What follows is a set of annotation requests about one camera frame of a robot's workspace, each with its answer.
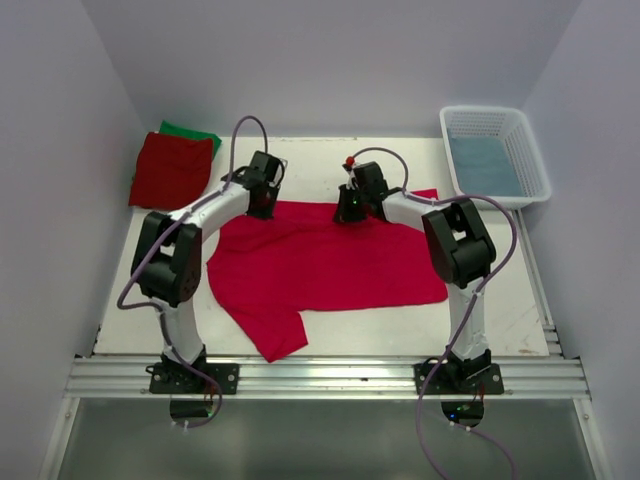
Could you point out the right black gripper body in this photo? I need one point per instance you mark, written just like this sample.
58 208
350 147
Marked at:
353 206

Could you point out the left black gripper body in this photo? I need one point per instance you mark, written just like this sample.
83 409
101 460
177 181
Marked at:
267 209

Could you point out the crimson pink t shirt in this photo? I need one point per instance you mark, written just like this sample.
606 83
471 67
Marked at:
265 273

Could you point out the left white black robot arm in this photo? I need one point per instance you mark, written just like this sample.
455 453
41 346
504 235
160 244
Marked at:
167 265

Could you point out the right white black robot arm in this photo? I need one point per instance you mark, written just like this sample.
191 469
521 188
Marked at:
461 252

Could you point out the folded dark red t shirt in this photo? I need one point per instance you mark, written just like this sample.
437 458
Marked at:
171 172

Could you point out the folded green t shirt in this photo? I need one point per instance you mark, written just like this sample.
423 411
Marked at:
168 128

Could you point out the blue t shirt in basket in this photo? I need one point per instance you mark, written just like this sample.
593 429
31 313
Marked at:
483 167

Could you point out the white plastic mesh basket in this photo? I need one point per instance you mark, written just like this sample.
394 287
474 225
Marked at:
511 127

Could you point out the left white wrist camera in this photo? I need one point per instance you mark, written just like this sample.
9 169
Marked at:
283 166

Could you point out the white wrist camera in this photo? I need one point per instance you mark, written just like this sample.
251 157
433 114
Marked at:
283 166
348 166

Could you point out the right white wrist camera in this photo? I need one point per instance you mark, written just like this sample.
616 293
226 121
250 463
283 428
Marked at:
348 166

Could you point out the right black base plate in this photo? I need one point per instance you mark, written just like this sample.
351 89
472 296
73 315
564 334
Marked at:
487 382

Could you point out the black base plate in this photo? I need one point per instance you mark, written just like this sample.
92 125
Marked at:
487 382
174 379

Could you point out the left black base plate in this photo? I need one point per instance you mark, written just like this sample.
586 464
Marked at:
174 379

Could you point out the aluminium mounting rail frame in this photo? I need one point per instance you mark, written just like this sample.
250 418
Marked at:
360 354

